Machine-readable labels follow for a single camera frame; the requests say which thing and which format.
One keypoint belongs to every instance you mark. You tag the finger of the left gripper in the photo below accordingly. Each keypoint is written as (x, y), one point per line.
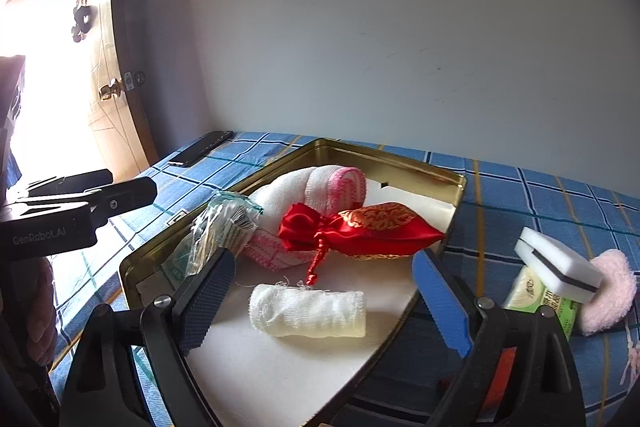
(117, 198)
(80, 183)

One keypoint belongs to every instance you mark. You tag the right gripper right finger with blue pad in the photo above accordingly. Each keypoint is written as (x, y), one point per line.
(451, 310)

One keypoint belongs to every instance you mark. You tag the gold metal tin box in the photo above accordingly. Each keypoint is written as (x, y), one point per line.
(251, 378)

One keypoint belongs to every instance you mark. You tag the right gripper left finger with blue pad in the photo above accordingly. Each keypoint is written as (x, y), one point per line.
(201, 296)

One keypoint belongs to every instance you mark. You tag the brass door handle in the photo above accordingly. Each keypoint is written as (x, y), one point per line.
(111, 90)

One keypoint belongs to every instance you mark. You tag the hanging door ornament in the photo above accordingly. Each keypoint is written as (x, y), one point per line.
(84, 15)

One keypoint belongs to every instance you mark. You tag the wooden door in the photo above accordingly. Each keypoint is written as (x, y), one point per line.
(63, 127)

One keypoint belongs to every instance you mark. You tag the red satin drawstring pouch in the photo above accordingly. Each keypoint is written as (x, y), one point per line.
(388, 230)

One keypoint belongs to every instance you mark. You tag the clear plastic bag packet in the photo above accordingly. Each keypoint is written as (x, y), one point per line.
(229, 221)

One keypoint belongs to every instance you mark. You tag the green tissue pack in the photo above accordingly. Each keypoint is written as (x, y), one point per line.
(528, 293)

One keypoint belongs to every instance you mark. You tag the white gauze roll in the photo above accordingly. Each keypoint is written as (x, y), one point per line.
(282, 311)

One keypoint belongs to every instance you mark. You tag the pink fluffy puff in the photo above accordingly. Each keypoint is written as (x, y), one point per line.
(614, 297)

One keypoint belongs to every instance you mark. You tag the blue plaid bed sheet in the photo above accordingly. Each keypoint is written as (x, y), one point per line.
(498, 202)

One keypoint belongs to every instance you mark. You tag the person's left hand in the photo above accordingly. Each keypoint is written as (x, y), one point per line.
(41, 330)

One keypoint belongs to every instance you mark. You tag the white black sponge block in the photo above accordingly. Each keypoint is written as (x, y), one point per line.
(562, 270)

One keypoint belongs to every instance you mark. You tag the black phone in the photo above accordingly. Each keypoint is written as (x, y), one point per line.
(200, 148)

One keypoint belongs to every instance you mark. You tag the white pink rolled towel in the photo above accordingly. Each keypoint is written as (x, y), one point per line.
(327, 189)

